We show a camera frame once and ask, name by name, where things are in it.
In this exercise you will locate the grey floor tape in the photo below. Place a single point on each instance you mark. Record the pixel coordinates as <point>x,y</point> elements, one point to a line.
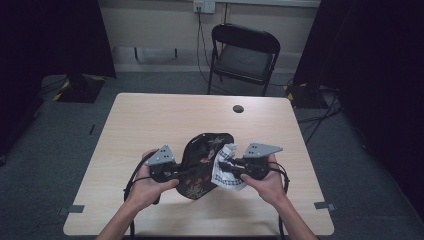
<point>325,205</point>
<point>75,209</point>

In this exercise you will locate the black stand base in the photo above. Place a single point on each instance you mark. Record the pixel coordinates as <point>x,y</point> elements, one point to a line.
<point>81,90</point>
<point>305,96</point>

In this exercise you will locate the black folding chair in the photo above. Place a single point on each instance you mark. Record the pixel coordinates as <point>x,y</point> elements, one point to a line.
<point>245,58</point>

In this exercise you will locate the white wall socket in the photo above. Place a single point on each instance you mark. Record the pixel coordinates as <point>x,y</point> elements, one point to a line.
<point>204,5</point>

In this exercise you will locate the black floral pouch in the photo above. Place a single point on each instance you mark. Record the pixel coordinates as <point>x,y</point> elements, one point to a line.
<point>200,153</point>

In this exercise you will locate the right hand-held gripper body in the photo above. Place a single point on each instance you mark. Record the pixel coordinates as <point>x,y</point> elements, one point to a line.
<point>255,163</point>

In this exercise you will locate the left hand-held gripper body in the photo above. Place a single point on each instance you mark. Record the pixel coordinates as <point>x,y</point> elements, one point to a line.
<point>161,163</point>

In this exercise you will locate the black curtain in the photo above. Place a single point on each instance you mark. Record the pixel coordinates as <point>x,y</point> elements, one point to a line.
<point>376,83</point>
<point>50,50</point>

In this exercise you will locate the white checked cloth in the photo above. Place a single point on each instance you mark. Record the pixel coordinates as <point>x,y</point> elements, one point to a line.
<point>226,180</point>

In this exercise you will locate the person's right hand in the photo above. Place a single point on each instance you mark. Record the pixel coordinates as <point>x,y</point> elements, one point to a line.
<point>268,188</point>

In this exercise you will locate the black table grommet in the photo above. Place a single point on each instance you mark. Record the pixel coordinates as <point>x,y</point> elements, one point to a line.
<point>238,108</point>

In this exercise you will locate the person's left hand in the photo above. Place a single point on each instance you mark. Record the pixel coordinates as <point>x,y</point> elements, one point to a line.
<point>146,191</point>

